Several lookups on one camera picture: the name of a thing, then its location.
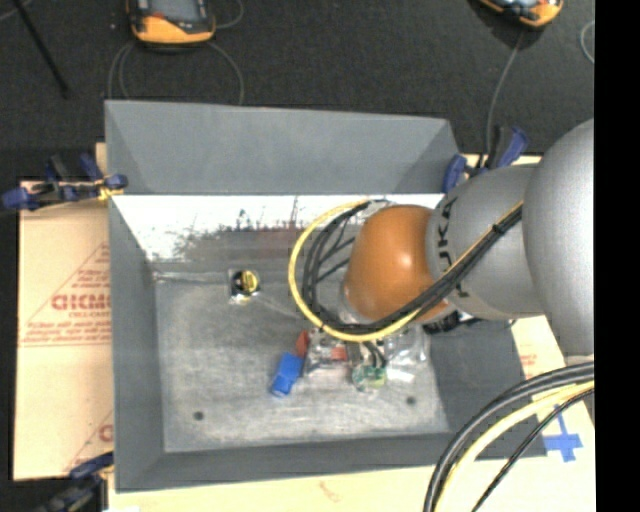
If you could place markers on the orange-red small block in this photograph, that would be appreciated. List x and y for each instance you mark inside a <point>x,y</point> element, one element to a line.
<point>302,343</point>

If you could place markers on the blue plastic block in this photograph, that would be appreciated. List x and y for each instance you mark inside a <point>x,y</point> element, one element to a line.
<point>286,375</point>

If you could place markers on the grey metal bin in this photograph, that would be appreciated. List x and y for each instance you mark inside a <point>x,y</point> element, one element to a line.
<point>225,350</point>

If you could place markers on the small clear glass jar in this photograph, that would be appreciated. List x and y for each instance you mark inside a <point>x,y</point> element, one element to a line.
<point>244,286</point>

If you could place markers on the clear plastic packet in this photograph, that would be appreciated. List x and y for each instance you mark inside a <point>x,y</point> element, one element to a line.
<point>407,352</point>

